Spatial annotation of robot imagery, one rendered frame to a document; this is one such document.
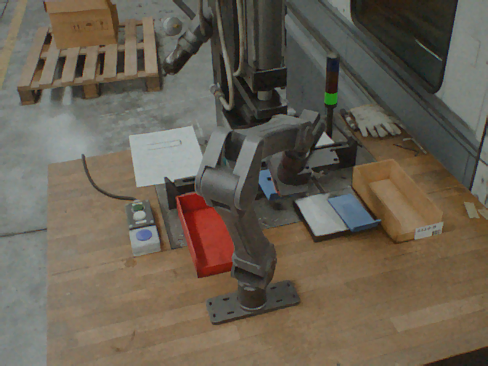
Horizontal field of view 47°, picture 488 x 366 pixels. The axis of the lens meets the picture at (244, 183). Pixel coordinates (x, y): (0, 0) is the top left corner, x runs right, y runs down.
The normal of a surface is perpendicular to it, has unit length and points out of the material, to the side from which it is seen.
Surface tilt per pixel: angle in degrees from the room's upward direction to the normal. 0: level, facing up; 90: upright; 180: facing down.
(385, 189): 0
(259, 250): 81
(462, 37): 90
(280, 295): 0
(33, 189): 0
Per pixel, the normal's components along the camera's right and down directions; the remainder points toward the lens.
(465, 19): -0.98, 0.15
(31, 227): -0.04, -0.81
